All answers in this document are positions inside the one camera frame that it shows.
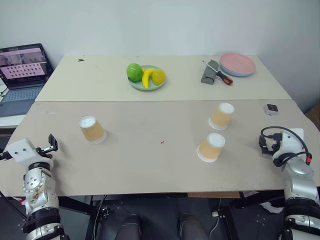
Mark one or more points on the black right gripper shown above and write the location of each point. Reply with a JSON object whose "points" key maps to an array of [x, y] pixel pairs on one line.
{"points": [[269, 147]]}

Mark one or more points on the yellow banana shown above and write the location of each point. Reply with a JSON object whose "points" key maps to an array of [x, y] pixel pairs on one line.
{"points": [[147, 78]]}

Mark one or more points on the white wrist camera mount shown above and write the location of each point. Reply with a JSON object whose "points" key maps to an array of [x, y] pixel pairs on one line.
{"points": [[291, 142], [21, 152]]}

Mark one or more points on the dark rounded shape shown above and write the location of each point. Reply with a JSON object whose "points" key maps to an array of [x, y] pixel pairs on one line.
{"points": [[192, 227], [128, 228]]}

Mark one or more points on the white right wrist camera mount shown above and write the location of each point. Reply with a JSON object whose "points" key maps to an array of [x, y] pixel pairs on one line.
{"points": [[291, 142]]}

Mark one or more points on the pink plate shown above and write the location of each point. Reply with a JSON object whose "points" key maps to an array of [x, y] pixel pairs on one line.
{"points": [[237, 64]]}

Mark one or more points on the green apple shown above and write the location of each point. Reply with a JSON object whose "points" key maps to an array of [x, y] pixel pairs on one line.
{"points": [[134, 72]]}

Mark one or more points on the light blue plate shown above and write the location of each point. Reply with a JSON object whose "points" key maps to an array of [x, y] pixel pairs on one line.
{"points": [[237, 74]]}

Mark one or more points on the grey fabric pouch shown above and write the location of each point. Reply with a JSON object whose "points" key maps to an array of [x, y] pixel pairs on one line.
{"points": [[209, 72]]}

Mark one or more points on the tan paper cup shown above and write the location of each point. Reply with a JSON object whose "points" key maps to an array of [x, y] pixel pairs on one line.
{"points": [[92, 130], [222, 116], [211, 147]]}

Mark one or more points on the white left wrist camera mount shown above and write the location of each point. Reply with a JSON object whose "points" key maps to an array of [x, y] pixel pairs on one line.
{"points": [[21, 152]]}

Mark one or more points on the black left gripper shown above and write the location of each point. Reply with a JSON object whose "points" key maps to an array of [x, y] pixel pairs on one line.
{"points": [[45, 151]]}

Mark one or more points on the yellow lemon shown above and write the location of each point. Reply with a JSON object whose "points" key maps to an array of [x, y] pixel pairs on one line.
{"points": [[159, 76]]}

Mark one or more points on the small orange fruit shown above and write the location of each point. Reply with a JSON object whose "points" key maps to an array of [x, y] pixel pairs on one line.
{"points": [[144, 69]]}

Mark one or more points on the pale green plate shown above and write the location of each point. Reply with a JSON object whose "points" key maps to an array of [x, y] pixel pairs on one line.
{"points": [[147, 86]]}

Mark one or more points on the grey laptop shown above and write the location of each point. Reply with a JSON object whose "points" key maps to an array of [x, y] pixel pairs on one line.
{"points": [[21, 75]]}

